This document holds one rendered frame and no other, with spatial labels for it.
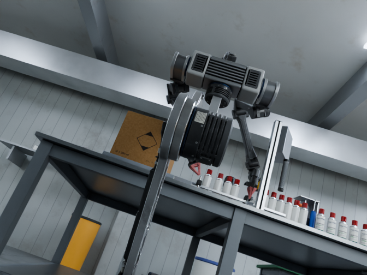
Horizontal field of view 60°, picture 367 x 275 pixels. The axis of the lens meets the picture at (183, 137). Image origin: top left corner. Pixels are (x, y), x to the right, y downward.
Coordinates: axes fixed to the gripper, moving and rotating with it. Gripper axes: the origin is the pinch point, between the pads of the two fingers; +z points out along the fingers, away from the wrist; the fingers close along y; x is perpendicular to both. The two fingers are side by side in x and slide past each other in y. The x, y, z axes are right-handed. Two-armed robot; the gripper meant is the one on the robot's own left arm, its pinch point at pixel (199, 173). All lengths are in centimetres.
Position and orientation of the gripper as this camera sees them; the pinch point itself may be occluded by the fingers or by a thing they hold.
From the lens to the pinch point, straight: 203.2
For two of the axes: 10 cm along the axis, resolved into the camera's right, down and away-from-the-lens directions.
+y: -1.2, 3.6, 9.3
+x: -9.1, 3.3, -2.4
